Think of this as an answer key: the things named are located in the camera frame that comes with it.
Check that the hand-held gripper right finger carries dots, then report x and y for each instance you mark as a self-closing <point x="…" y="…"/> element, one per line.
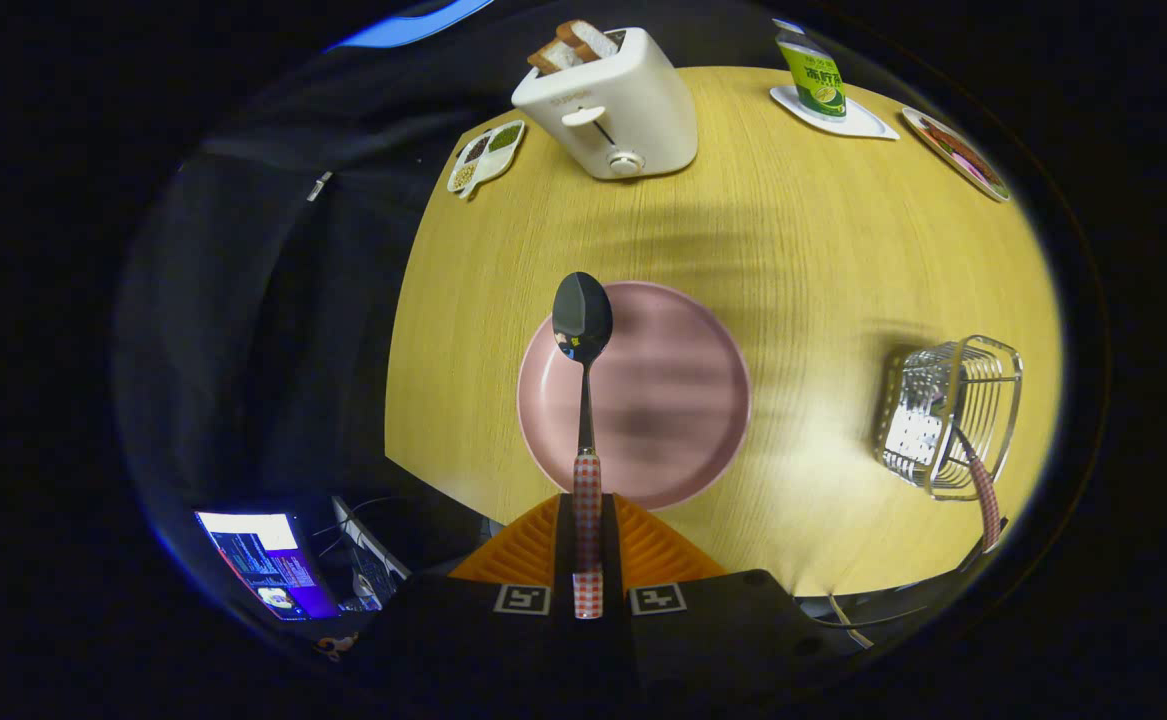
<point x="611" y="560"/>

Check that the computer monitor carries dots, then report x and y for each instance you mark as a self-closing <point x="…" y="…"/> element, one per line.
<point x="263" y="560"/>

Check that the white coaster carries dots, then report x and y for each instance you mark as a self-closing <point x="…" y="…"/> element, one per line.
<point x="868" y="126"/>

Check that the bread slice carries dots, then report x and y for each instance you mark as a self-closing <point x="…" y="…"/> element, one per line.
<point x="588" y="38"/>
<point x="549" y="57"/>

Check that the white divided seasoning dish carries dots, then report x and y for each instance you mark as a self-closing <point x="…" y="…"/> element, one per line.
<point x="488" y="155"/>

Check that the grey desk device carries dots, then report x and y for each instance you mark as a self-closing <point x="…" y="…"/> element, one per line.
<point x="371" y="540"/>

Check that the green label drink bottle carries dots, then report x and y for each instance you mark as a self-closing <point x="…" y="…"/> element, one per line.
<point x="813" y="80"/>

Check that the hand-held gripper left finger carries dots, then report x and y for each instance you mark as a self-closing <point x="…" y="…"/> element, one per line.
<point x="564" y="560"/>

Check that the plate of toy food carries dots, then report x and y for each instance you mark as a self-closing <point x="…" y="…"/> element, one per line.
<point x="958" y="155"/>

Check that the white toaster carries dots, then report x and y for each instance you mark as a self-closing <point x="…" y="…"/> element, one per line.
<point x="633" y="100"/>

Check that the white cloth clip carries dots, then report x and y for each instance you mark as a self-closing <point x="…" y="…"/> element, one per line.
<point x="319" y="186"/>

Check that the pink plate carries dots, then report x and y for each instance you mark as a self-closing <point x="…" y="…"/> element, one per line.
<point x="673" y="400"/>

